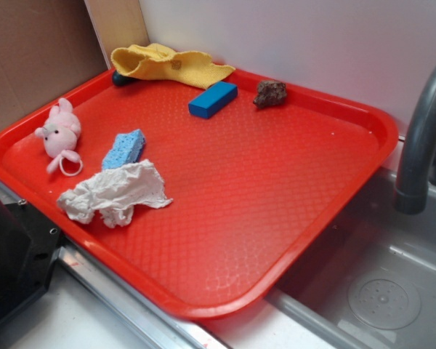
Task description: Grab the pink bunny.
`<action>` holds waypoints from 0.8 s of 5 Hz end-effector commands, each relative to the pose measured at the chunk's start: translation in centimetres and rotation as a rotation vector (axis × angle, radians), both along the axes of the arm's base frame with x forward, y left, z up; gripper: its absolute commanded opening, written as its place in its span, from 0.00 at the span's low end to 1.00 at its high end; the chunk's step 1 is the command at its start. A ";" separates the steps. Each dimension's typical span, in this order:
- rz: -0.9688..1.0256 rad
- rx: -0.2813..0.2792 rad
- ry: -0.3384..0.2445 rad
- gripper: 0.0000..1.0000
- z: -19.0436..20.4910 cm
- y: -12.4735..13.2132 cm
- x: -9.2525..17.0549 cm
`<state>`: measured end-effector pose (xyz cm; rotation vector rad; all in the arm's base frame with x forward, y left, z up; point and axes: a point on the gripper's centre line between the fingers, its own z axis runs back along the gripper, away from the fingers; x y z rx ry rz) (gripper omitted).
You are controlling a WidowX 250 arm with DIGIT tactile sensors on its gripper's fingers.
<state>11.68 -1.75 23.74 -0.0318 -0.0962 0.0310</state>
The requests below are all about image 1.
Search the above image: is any light blue sponge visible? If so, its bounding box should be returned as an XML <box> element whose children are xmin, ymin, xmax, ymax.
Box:
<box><xmin>102</xmin><ymin>129</ymin><xmax>146</xmax><ymax>170</ymax></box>

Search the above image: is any crumpled white cloth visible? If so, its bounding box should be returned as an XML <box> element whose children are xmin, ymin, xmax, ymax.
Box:
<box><xmin>57</xmin><ymin>159</ymin><xmax>173</xmax><ymax>228</ymax></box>

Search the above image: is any brown cardboard panel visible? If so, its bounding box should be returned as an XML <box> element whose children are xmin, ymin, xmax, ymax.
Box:
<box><xmin>0</xmin><ymin>1</ymin><xmax>107</xmax><ymax>131</ymax></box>

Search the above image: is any dark green round object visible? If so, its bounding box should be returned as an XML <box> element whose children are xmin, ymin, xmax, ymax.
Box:
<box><xmin>112</xmin><ymin>71</ymin><xmax>132</xmax><ymax>87</ymax></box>

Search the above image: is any pink plush bunny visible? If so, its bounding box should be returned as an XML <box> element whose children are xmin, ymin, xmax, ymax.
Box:
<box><xmin>34</xmin><ymin>97</ymin><xmax>84</xmax><ymax>177</ymax></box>

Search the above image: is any brown rock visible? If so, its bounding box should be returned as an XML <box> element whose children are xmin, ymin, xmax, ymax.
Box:
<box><xmin>253</xmin><ymin>80</ymin><xmax>287</xmax><ymax>109</ymax></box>

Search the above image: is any grey plastic sink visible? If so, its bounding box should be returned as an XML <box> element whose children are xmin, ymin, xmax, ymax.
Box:
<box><xmin>267</xmin><ymin>170</ymin><xmax>436</xmax><ymax>348</ymax></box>

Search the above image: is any grey faucet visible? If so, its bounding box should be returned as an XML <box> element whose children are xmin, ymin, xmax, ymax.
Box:
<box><xmin>393</xmin><ymin>67</ymin><xmax>436</xmax><ymax>214</ymax></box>

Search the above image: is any red plastic tray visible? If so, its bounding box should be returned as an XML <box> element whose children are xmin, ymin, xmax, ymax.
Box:
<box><xmin>0</xmin><ymin>70</ymin><xmax>398</xmax><ymax>320</ymax></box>

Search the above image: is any blue rectangular block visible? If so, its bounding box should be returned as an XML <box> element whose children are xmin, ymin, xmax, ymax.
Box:
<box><xmin>188</xmin><ymin>81</ymin><xmax>238</xmax><ymax>119</ymax></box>

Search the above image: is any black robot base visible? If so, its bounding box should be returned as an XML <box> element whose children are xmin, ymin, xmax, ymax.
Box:
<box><xmin>0</xmin><ymin>200</ymin><xmax>62</xmax><ymax>325</ymax></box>

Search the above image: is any yellow cloth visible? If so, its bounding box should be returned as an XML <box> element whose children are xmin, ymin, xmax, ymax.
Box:
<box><xmin>110</xmin><ymin>44</ymin><xmax>235</xmax><ymax>89</ymax></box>

